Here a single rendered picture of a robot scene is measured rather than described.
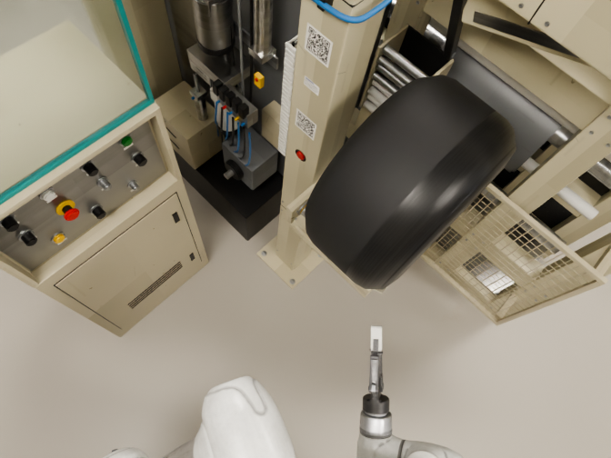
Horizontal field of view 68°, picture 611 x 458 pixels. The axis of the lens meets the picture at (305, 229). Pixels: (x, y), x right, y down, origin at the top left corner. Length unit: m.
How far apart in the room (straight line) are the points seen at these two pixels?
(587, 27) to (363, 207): 0.53
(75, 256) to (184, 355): 0.94
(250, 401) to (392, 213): 0.48
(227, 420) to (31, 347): 1.75
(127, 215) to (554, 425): 2.16
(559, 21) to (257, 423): 0.92
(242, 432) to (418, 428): 1.61
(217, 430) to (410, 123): 0.72
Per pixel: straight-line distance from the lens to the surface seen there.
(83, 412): 2.39
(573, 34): 1.05
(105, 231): 1.55
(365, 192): 1.02
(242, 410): 0.86
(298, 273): 2.36
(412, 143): 1.02
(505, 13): 1.26
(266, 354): 2.28
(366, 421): 1.36
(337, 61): 1.04
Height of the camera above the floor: 2.26
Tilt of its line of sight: 67 degrees down
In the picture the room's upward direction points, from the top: 14 degrees clockwise
